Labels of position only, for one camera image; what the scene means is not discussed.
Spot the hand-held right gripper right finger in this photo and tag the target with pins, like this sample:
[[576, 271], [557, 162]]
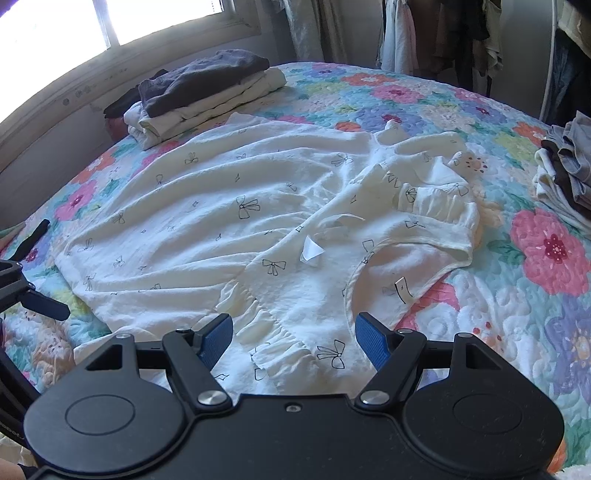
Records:
[[371, 342]]

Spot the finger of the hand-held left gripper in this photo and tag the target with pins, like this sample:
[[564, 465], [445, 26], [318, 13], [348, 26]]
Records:
[[48, 308]]

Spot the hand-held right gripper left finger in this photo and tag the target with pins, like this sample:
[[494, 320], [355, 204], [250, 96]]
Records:
[[217, 342]]

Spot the white bow print dress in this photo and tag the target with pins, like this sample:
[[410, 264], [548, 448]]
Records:
[[240, 221]]

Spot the white clothes rack pole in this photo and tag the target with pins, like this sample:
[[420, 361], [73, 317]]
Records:
[[551, 55]]

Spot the floral quilt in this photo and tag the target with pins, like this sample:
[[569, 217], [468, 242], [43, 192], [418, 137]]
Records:
[[508, 286]]

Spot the white folded garment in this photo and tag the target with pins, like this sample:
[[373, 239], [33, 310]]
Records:
[[138, 127]]

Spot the black garment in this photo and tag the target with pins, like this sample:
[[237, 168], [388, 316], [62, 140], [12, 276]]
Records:
[[121, 104]]

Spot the white crumpled garment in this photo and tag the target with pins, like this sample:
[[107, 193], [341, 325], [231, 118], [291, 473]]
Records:
[[551, 191]]

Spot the cream folded garment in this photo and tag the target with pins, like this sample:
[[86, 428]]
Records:
[[231, 94]]

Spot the brown crumpled garment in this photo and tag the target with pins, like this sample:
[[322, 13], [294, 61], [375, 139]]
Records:
[[570, 182]]

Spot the window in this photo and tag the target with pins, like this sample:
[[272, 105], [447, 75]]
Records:
[[60, 23]]

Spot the dark grey folded garment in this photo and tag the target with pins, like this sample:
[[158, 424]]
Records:
[[203, 74]]

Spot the grey blue crumpled garment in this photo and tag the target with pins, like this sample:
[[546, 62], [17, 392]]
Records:
[[572, 138]]

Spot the hanging white garment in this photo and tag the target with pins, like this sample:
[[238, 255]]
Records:
[[398, 34]]

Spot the hanging dark garments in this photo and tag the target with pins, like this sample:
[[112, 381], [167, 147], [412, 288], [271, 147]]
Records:
[[457, 37]]

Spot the patterned curtain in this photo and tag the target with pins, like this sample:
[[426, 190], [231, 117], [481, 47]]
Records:
[[309, 27]]

